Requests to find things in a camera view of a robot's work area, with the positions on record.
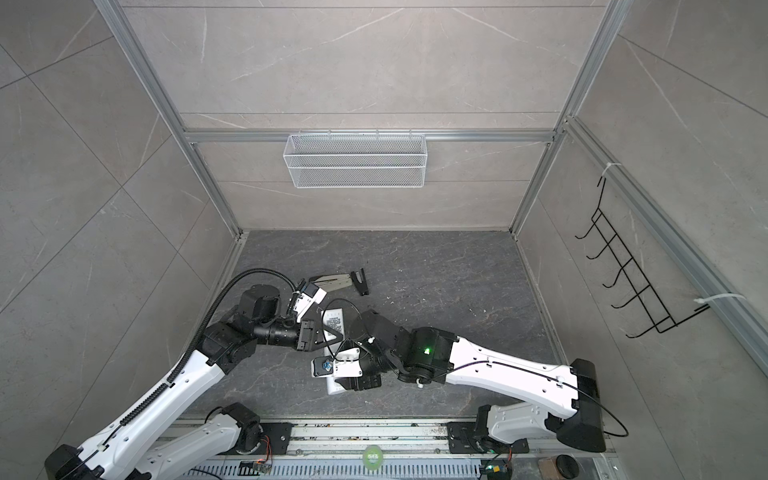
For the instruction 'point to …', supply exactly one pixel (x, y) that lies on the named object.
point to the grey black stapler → (327, 283)
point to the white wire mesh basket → (354, 160)
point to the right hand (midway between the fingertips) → (339, 360)
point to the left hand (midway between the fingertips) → (339, 332)
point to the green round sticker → (372, 457)
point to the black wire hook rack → (661, 318)
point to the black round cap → (567, 466)
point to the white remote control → (336, 318)
